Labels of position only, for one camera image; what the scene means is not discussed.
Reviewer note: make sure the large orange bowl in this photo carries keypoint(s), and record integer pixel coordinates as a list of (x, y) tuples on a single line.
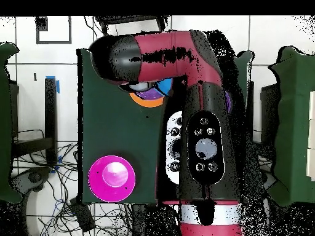
[(147, 103)]

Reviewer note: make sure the purple shallow bowl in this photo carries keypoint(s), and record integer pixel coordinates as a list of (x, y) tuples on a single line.
[(228, 102), (150, 94)]

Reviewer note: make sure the large pink bowl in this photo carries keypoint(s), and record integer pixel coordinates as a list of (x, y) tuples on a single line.
[(112, 182)]

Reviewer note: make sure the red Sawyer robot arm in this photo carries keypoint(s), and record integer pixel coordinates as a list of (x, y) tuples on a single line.
[(209, 98)]

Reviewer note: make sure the dark green tablecloth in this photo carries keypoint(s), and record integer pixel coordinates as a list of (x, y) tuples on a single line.
[(110, 127)]

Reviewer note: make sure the blue tape strip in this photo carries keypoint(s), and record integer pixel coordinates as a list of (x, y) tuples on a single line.
[(57, 86)]

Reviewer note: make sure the black power strip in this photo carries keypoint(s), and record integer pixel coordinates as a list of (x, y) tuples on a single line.
[(85, 221)]

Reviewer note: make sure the black stool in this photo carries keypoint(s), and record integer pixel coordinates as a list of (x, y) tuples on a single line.
[(105, 19)]

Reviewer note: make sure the small black floor marker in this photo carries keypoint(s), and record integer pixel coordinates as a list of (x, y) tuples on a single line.
[(35, 77)]

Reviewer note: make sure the grey chair base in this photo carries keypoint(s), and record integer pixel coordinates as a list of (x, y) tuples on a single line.
[(32, 178)]

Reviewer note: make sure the green cloth side table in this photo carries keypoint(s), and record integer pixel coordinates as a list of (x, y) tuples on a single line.
[(295, 110), (5, 110)]

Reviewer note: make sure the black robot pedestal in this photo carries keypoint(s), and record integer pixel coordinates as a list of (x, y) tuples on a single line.
[(152, 221)]

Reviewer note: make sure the black stand frame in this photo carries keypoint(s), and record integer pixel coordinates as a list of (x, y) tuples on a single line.
[(50, 110)]

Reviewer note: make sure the black square floor frame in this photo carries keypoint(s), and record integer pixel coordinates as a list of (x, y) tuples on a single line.
[(37, 34)]

